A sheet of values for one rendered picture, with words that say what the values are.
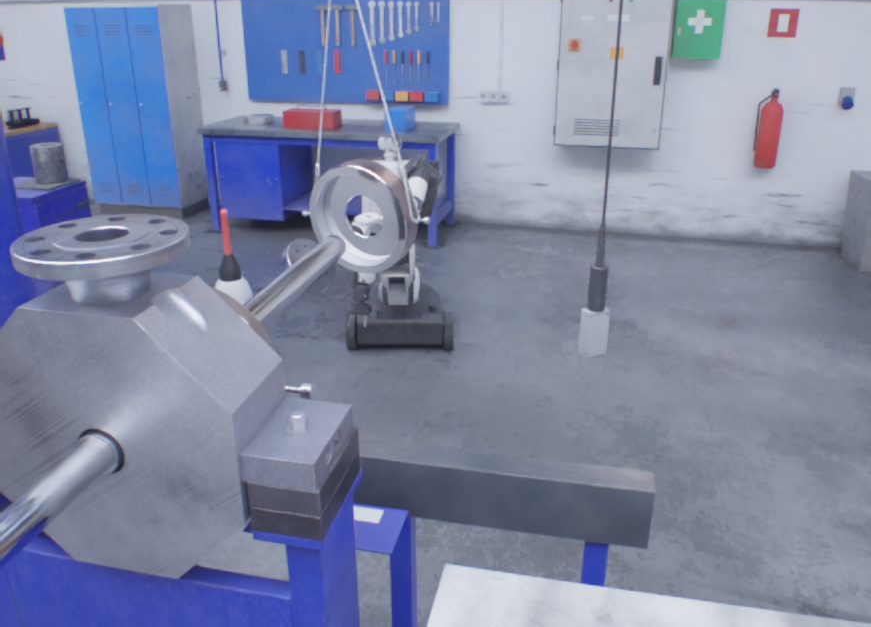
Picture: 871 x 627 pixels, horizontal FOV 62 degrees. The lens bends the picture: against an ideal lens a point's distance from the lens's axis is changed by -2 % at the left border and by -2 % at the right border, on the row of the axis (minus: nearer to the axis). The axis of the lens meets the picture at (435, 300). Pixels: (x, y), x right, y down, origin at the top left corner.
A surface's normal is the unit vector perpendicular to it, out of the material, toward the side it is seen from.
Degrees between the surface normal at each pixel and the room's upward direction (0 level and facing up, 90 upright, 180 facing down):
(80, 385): 90
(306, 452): 0
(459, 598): 0
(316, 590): 90
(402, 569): 90
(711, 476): 0
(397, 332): 90
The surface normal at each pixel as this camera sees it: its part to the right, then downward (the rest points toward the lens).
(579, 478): 0.00, -0.93
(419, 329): 0.00, 0.37
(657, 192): -0.24, 0.36
